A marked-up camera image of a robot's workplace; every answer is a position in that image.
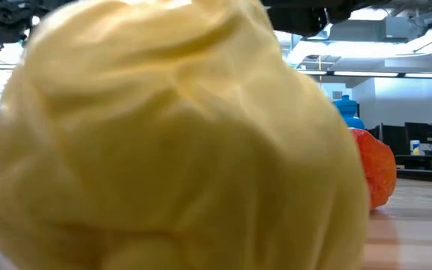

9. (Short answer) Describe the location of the orange toy fruit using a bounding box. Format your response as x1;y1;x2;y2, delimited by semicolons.
350;127;398;210

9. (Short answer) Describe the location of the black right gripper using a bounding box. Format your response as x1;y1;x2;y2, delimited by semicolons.
260;0;393;38

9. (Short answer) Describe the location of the large yellow toy fruit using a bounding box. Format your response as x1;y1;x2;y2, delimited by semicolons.
0;0;371;270

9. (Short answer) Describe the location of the grey ceiling box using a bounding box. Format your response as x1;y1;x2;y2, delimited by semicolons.
328;18;427;42

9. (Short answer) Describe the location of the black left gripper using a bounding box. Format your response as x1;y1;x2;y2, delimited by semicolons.
0;0;74;44

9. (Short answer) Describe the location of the dark office desk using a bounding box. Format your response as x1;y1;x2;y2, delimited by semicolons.
394;154;432;170

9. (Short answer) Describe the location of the blue plastic bottle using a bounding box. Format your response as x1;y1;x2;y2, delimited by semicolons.
334;94;366;131

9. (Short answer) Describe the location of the black computer monitor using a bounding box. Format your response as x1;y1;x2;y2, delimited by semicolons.
380;124;408;155
405;122;432;145

